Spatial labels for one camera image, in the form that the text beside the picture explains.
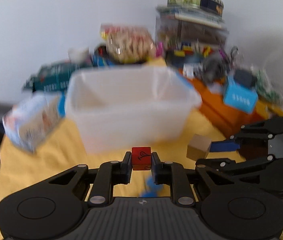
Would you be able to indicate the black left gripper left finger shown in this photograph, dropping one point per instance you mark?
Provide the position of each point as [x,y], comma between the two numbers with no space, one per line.
[108,175]

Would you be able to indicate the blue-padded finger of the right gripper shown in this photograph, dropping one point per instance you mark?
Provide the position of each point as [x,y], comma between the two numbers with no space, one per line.
[224,146]

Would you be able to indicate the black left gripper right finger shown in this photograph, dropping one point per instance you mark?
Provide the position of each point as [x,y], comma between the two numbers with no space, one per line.
[173,175]

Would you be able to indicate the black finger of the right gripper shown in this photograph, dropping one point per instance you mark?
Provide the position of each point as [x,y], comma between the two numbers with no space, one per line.
[215,163]

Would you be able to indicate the wooden cube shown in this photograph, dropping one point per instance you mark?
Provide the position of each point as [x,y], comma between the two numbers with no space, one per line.
[198,147]

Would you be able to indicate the red cube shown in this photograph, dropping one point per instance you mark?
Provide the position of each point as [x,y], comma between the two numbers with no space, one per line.
[141,158]

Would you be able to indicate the blue building block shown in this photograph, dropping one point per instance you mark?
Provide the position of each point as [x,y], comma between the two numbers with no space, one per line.
[152,190]

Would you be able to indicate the orange box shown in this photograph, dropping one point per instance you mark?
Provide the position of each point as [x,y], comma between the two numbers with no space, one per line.
[226,119]

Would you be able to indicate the blue small box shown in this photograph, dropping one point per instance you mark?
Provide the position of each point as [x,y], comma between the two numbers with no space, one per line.
[239,97]

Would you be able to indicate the white plastic bin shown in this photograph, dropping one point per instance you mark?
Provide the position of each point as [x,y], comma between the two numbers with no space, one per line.
[119,108]

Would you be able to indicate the black power adapter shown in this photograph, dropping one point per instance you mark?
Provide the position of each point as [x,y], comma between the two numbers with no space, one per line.
[245,78]

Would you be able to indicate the yellow cloth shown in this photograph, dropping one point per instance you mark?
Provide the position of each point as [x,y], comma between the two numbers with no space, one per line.
[64,149]

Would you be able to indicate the baby wipes pack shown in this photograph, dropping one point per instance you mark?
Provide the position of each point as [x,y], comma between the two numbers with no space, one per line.
[29,122]

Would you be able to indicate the dark green box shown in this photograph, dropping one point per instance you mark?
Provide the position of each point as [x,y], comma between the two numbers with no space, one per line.
[53,77]

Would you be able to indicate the clear box of toys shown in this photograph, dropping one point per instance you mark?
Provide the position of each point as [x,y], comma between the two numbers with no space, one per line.
[189,29]

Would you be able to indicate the white cup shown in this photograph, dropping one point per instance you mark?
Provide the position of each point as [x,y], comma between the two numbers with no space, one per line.
[78,55]

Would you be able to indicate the snack bag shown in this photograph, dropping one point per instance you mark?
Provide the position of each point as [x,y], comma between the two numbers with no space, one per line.
[127,43]

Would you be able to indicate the round tin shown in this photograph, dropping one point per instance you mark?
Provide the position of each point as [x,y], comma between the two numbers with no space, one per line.
[215,7]

